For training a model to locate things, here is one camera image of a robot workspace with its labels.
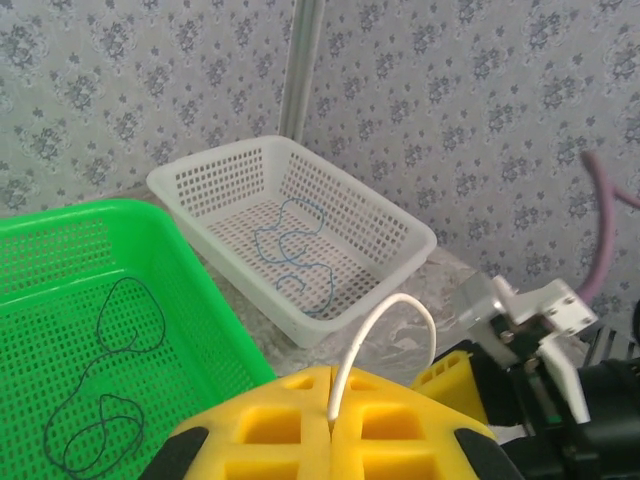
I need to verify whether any thin dark cable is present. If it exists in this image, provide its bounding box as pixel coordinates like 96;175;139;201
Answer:
43;276;170;475

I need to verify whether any thin blue cable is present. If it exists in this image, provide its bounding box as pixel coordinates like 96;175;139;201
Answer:
253;196;338;317

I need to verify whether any white plastic basket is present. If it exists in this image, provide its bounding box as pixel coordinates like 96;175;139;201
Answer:
146;134;439;350

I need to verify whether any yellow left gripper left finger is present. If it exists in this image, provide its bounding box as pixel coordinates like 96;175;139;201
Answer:
141;365;333;480

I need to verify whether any green plastic basket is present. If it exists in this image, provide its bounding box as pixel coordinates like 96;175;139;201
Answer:
0;198;279;480

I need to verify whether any thin white cable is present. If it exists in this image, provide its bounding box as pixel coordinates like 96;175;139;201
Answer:
327;293;438;422

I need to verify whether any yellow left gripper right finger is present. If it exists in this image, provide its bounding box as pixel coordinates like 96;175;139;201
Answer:
330;367;527;480

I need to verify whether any aluminium frame post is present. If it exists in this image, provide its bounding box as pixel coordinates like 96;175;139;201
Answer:
279;0;330;140

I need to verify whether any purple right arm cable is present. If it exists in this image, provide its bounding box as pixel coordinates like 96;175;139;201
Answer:
578;149;640;307

